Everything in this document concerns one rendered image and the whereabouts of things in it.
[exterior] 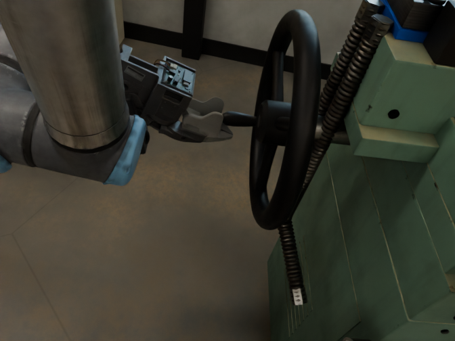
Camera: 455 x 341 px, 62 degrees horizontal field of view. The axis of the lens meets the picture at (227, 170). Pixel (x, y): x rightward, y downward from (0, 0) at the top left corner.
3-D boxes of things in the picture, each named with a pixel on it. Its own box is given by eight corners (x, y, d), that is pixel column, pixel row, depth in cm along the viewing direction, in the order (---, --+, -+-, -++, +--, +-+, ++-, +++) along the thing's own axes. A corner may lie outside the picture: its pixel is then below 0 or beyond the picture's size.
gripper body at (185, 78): (196, 101, 53) (112, 65, 49) (173, 140, 59) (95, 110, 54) (200, 70, 58) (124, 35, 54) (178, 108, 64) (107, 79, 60)
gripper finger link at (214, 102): (246, 117, 60) (193, 93, 57) (228, 140, 64) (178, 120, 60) (246, 104, 62) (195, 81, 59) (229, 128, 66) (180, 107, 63)
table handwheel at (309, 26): (302, -34, 35) (262, 262, 39) (502, -2, 37) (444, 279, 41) (256, 34, 64) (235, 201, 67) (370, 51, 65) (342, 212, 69)
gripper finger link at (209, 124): (246, 130, 58) (191, 107, 54) (228, 153, 62) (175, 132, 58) (246, 116, 60) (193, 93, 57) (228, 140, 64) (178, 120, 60)
